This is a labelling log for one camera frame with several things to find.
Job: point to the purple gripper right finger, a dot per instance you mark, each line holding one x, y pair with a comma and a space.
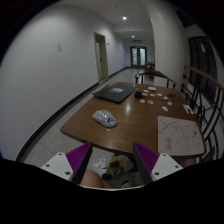
145, 159

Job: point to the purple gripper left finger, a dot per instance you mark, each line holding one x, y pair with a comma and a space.
78, 159

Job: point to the white computer mouse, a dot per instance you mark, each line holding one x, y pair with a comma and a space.
105, 118

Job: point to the white shoe on floor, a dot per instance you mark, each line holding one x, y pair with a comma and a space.
102, 163

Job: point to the yellow green bag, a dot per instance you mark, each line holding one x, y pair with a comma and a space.
122, 173

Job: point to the brown wooden table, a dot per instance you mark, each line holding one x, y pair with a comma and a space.
137, 121

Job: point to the small black box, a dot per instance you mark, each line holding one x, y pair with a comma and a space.
138, 95

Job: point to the dark closed laptop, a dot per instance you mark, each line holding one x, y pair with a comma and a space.
116, 93

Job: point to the white card on table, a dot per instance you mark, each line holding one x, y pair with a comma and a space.
152, 88

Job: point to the wooden chair behind table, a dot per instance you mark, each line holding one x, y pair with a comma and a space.
155, 74

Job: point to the glass double door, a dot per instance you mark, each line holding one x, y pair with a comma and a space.
138, 56

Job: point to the green exit sign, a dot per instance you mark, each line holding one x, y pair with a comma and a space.
137, 41

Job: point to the beige side door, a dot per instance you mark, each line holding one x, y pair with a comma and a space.
101, 56

